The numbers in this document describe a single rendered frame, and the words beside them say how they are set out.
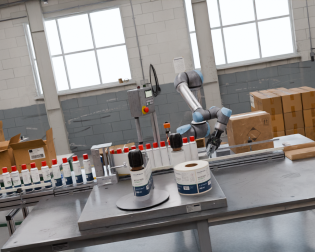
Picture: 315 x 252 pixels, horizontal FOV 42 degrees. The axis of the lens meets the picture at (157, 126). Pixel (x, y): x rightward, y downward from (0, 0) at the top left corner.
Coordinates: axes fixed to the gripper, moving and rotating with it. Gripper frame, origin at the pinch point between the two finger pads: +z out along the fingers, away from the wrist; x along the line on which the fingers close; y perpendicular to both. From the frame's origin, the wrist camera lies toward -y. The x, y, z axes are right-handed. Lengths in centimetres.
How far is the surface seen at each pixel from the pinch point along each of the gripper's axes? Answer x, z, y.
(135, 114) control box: -59, -8, -2
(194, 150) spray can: -10.9, 0.1, 2.5
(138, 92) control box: -62, -24, 1
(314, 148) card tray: 73, -31, -7
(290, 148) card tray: 59, -24, -12
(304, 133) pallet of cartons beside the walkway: 178, -32, -286
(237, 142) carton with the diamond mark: 21.4, -13.5, -20.1
